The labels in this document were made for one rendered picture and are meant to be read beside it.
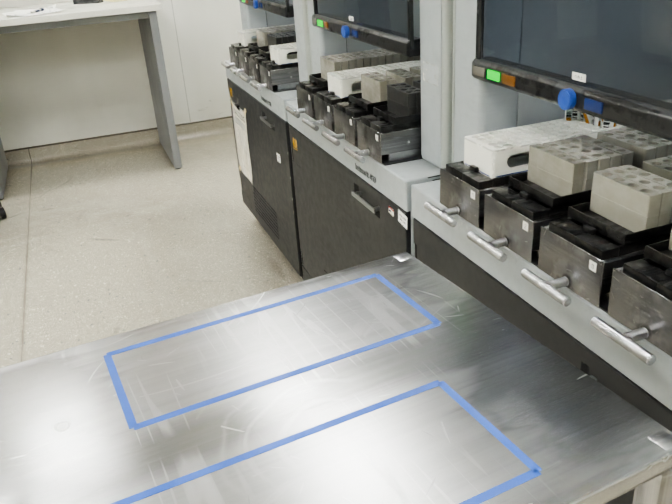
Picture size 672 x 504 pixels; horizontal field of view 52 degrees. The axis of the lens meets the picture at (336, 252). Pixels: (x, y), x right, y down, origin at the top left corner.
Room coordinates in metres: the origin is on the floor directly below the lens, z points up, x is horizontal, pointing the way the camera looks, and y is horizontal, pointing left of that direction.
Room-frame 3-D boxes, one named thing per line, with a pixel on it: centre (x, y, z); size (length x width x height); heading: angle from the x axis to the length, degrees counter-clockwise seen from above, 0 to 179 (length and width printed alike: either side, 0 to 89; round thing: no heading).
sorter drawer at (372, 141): (1.64, -0.39, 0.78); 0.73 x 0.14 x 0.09; 109
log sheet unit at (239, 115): (2.80, 0.37, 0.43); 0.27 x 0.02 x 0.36; 19
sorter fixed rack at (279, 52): (2.40, 0.02, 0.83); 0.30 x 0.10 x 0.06; 109
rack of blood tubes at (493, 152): (1.21, -0.40, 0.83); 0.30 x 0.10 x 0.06; 109
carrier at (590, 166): (1.04, -0.38, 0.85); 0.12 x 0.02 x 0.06; 19
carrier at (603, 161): (1.05, -0.40, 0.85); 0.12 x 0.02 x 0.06; 20
